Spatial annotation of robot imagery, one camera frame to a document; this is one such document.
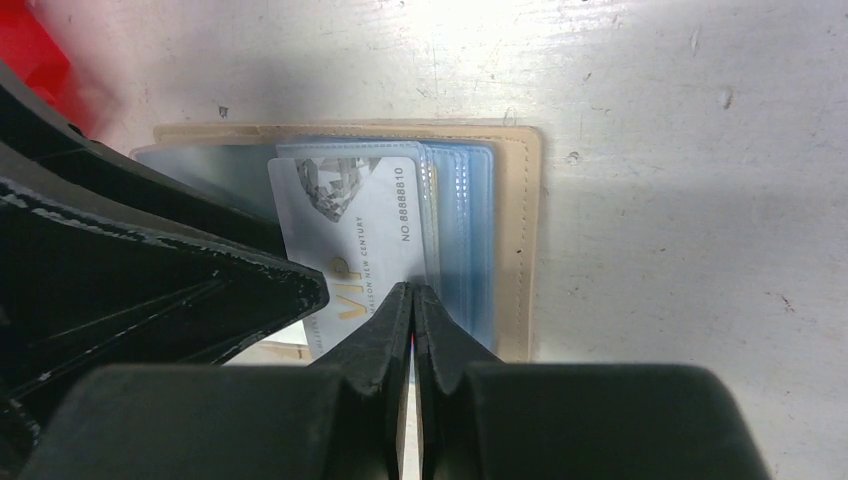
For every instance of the white VIP diamond card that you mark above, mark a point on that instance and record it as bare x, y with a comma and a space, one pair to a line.
357, 221

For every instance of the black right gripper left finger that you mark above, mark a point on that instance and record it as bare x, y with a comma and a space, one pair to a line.
341, 417

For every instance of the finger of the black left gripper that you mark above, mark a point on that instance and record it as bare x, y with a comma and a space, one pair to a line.
105, 261

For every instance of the red plastic tray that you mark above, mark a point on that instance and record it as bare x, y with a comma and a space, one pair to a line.
37, 60

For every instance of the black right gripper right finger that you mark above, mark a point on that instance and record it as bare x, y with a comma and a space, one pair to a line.
483, 418

